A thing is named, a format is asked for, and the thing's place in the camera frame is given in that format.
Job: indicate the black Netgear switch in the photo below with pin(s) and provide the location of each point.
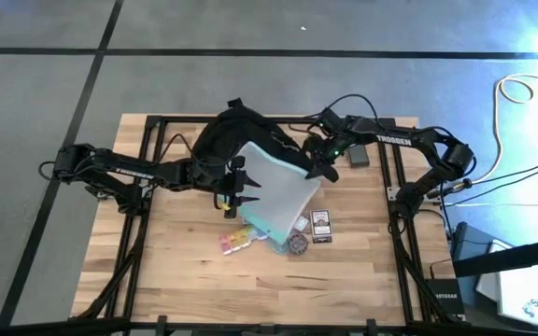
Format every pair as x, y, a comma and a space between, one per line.
446, 296

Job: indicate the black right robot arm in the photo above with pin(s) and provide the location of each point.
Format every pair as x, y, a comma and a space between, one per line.
404, 140

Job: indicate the grey plastic case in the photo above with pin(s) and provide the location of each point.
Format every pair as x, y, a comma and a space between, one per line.
465, 247

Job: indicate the rainbow weekly pill organizer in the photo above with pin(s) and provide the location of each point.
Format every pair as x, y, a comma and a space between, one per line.
238, 240

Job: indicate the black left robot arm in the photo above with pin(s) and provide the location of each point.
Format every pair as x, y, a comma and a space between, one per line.
124, 170

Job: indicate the black metal bar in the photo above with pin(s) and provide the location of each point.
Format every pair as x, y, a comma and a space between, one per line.
40, 326
512, 256

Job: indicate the black backpack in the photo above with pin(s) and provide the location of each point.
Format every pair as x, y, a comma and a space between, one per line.
231, 130

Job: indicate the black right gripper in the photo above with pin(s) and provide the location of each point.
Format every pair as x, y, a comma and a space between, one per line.
334, 137

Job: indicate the small white packet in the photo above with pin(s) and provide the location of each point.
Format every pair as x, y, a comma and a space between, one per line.
301, 224

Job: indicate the white box blue logo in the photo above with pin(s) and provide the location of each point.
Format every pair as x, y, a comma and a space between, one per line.
526, 289

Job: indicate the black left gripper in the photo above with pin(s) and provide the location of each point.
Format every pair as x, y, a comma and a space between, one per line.
213, 175

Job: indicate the white mesh teal-trimmed pouch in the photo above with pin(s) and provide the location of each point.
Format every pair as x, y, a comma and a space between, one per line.
278, 186

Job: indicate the dark round disc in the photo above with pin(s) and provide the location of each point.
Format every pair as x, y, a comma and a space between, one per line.
298, 244

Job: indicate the playing card box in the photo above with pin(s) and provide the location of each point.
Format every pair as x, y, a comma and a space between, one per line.
321, 224

